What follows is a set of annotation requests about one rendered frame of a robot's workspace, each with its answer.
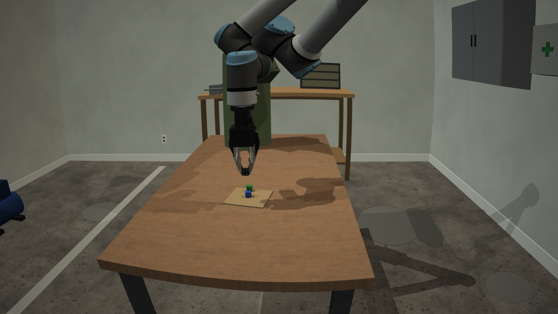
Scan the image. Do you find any tan square mat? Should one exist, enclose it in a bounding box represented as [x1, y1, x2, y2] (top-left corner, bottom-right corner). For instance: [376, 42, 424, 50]
[223, 188, 273, 208]

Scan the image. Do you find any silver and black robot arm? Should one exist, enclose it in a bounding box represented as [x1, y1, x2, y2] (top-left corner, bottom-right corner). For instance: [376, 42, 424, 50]
[214, 0, 368, 108]

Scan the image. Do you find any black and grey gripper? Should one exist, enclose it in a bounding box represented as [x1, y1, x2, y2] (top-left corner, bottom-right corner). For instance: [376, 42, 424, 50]
[229, 105, 260, 175]

